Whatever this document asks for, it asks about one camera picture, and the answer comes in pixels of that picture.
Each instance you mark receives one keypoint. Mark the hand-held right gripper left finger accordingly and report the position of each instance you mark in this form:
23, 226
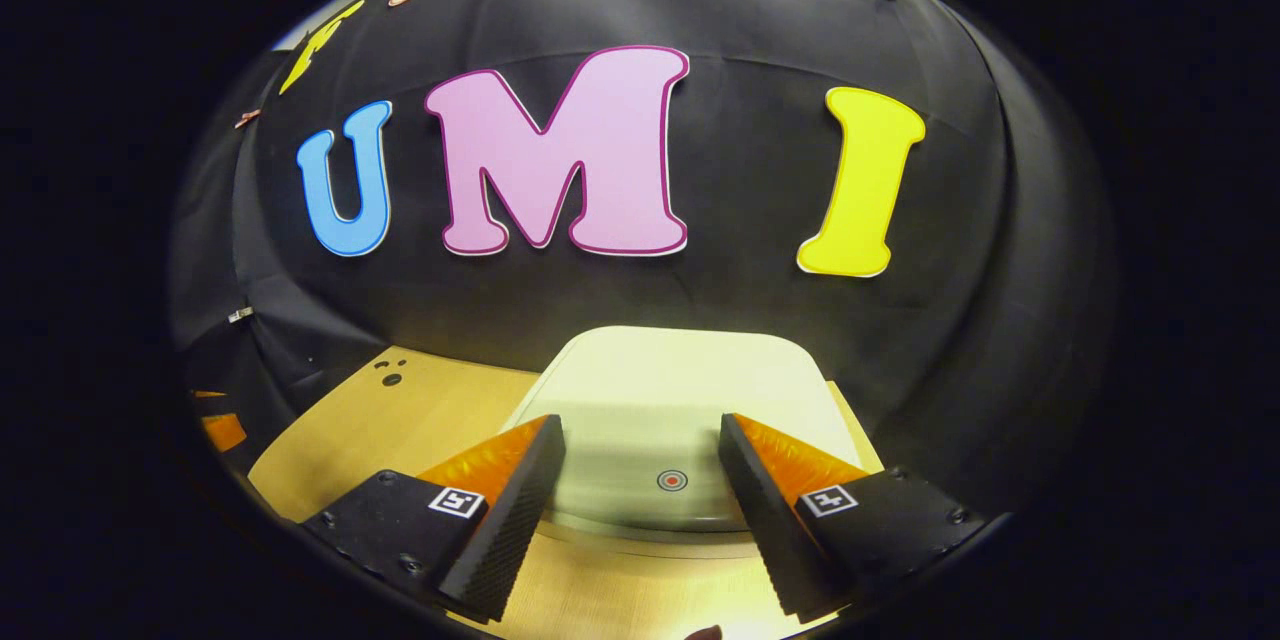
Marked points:
515, 520

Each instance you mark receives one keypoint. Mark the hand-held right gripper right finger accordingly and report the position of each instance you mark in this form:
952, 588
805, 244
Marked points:
765, 530

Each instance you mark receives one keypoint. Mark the pale green desktop garbage bin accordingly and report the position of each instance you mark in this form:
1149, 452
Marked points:
660, 380

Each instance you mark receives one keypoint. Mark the wooden desktop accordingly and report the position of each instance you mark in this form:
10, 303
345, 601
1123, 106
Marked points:
400, 430

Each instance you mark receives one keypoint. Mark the orange cloth clip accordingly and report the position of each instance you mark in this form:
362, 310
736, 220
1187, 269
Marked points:
248, 119

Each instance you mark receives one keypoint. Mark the black backdrop cloth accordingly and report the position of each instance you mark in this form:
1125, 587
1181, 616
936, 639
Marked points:
760, 170

